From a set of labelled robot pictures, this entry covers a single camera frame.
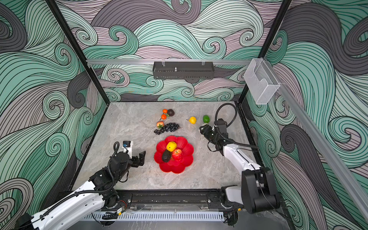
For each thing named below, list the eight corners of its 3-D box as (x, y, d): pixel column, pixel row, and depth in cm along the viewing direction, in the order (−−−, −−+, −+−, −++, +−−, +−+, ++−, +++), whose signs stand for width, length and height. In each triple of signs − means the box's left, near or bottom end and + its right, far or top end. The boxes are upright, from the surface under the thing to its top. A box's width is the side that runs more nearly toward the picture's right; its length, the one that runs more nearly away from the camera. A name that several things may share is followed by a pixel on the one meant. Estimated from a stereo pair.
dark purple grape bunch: (155, 135, 102) (154, 131, 98) (154, 129, 105) (153, 125, 102) (179, 131, 104) (179, 127, 101) (178, 125, 108) (178, 121, 104)
